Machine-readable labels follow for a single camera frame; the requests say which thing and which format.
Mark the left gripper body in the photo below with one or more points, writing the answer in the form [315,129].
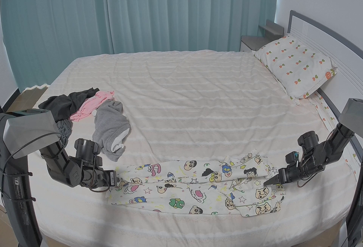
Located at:
[105,178]

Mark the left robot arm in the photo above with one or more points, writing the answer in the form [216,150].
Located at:
[22,132]

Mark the grey bedside table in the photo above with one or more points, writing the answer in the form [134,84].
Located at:
[253,42]

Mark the dark grey garment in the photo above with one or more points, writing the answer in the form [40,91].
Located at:
[63,129]

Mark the white printed pyjama top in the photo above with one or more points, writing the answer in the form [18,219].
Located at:
[198,183]

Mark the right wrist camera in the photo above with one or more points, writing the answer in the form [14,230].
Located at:
[291,158]

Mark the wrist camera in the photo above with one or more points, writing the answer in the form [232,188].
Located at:
[98,161]
[291,158]

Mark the pink garment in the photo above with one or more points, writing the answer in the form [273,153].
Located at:
[90,104]

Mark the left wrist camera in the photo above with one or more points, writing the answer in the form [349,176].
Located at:
[98,161]

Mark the white printed pillow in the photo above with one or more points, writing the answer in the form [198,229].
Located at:
[295,64]

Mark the black garment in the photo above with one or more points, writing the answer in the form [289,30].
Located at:
[65,101]

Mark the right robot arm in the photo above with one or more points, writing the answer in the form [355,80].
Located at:
[340,141]

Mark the light grey knit garment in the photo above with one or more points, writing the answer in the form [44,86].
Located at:
[110,124]

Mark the bed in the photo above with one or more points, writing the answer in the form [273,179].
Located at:
[198,84]

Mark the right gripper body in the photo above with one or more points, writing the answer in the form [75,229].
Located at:
[290,174]

